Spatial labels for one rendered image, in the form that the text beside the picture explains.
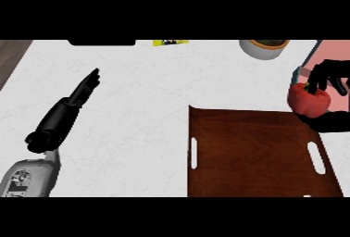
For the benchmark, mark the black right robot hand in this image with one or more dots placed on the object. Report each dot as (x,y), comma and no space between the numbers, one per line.
(331,70)

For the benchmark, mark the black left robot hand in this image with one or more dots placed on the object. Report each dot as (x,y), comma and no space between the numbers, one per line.
(56,123)

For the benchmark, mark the red bell pepper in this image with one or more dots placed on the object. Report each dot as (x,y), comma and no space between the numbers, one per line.
(309,102)

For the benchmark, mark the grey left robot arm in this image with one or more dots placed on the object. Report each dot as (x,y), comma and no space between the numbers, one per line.
(31,179)

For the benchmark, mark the brown wooden tray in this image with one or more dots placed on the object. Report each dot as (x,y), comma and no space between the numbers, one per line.
(254,154)

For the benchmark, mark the flat black appliance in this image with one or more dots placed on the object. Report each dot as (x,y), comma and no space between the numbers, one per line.
(102,42)

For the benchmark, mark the yellow printed packet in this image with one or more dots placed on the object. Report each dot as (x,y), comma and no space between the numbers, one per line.
(169,42)

